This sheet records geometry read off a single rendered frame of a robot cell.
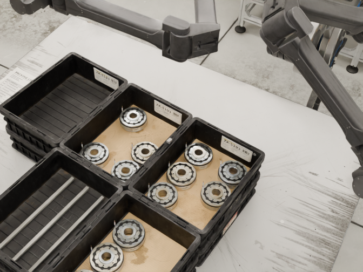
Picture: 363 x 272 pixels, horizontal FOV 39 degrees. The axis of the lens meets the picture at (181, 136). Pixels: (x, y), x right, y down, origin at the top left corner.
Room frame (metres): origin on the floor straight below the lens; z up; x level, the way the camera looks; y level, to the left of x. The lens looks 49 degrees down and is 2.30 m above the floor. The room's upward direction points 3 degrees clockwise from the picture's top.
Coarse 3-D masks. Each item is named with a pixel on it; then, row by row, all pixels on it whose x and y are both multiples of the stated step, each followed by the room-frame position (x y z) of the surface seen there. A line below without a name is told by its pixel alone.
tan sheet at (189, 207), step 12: (180, 156) 1.18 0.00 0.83; (216, 156) 1.19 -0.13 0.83; (216, 168) 1.13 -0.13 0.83; (204, 180) 1.08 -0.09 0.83; (216, 180) 1.08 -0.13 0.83; (180, 192) 1.02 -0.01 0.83; (192, 192) 1.02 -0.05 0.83; (180, 204) 0.97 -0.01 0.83; (192, 204) 0.98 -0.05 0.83; (180, 216) 0.93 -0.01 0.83; (192, 216) 0.93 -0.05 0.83; (204, 216) 0.93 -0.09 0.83
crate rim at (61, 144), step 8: (128, 88) 1.42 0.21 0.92; (136, 88) 1.42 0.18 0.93; (152, 96) 1.38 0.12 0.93; (104, 104) 1.33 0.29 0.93; (168, 104) 1.34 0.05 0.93; (96, 112) 1.28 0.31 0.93; (184, 112) 1.31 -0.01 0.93; (88, 120) 1.24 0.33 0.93; (80, 128) 1.20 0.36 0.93; (72, 136) 1.17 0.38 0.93; (64, 144) 1.13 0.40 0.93; (72, 152) 1.10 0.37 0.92; (88, 160) 1.06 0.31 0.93; (96, 168) 1.03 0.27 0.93; (112, 176) 1.00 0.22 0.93; (136, 176) 1.01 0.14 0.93; (120, 184) 0.97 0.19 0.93; (128, 184) 0.97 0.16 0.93
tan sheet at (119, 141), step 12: (156, 120) 1.35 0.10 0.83; (108, 132) 1.28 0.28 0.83; (120, 132) 1.28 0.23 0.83; (132, 132) 1.28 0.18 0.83; (144, 132) 1.29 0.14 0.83; (156, 132) 1.29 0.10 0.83; (168, 132) 1.29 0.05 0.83; (108, 144) 1.22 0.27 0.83; (120, 144) 1.22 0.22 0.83; (156, 144) 1.23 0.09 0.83; (120, 156) 1.17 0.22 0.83; (108, 168) 1.11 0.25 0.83
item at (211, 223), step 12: (192, 120) 1.27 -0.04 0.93; (204, 120) 1.27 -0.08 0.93; (180, 132) 1.21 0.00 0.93; (168, 144) 1.15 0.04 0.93; (156, 156) 1.10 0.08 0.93; (264, 156) 1.12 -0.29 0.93; (144, 168) 1.04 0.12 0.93; (132, 192) 0.94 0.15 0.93; (156, 204) 0.90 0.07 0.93; (228, 204) 0.92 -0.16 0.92; (216, 216) 0.87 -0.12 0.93; (192, 228) 0.82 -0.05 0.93; (204, 228) 0.82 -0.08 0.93
